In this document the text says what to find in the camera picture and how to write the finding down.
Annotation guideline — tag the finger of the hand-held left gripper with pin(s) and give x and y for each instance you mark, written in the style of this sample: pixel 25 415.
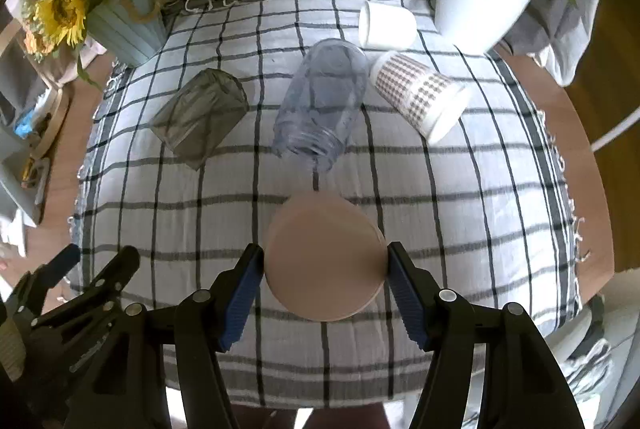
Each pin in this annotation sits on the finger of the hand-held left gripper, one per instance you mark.
pixel 117 266
pixel 69 256

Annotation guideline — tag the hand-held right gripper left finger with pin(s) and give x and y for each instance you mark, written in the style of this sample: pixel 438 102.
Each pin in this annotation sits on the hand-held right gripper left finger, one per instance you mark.
pixel 241 301

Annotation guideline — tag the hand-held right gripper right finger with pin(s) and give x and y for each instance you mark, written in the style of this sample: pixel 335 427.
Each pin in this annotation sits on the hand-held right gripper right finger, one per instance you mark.
pixel 407 301

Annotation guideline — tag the pink cup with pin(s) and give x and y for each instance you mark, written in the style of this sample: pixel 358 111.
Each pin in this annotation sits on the pink cup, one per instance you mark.
pixel 325 259

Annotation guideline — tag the dark grey glass cup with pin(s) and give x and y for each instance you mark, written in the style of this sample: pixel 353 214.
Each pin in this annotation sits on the dark grey glass cup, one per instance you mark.
pixel 200 119

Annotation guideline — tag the white patterned cup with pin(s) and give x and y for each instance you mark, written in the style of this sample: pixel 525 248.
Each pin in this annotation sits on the white patterned cup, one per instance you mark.
pixel 420 94

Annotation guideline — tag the plain white cup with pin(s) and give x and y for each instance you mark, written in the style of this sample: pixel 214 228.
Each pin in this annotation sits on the plain white cup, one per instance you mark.
pixel 387 26

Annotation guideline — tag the grey checked tablecloth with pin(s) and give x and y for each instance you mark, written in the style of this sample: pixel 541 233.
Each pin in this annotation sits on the grey checked tablecloth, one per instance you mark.
pixel 165 219

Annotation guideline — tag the round wooden tray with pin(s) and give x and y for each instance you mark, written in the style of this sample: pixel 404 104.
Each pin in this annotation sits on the round wooden tray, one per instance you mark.
pixel 52 129

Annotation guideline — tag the grey striped cloth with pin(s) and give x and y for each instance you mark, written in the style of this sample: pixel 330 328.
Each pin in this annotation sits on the grey striped cloth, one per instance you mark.
pixel 590 364

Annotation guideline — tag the clear plastic bottle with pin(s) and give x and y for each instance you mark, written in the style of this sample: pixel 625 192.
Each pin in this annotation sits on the clear plastic bottle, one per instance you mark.
pixel 320 104

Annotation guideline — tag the light blue ribbed flower pot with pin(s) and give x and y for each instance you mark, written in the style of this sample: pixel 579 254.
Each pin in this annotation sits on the light blue ribbed flower pot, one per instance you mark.
pixel 125 24

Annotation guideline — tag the white plant pot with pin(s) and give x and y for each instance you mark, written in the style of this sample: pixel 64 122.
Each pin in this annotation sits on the white plant pot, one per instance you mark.
pixel 475 4

